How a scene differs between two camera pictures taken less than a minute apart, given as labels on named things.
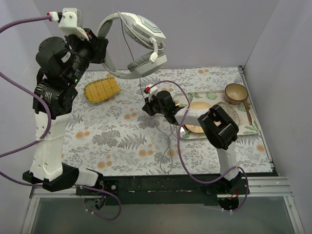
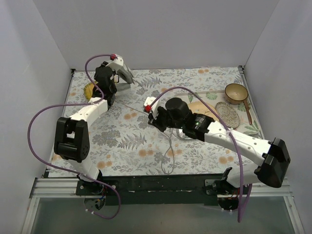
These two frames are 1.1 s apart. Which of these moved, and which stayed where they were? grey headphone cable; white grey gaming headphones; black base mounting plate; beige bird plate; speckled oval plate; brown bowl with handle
Moved: white grey gaming headphones; grey headphone cable
Stayed: beige bird plate; speckled oval plate; brown bowl with handle; black base mounting plate
